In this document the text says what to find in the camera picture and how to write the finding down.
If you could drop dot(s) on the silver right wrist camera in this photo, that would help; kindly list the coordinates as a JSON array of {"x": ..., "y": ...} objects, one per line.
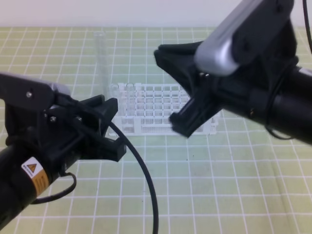
[{"x": 242, "y": 35}]

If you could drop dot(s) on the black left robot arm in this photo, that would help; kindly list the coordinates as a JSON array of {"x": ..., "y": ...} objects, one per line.
[{"x": 24, "y": 186}]

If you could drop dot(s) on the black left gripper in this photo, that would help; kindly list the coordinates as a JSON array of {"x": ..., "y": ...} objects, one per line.
[{"x": 44, "y": 129}]

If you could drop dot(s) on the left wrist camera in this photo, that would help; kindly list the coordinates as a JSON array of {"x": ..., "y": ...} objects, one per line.
[{"x": 20, "y": 92}]

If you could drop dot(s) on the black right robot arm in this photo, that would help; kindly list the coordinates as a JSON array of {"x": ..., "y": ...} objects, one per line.
[{"x": 302, "y": 128}]

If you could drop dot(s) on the clear glass test tube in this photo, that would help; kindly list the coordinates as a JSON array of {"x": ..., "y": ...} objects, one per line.
[{"x": 102, "y": 62}]

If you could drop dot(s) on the white plastic test tube rack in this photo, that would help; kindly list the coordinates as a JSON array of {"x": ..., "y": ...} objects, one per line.
[{"x": 154, "y": 103}]

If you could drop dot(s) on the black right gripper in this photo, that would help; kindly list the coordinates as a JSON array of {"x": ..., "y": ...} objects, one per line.
[{"x": 261, "y": 90}]

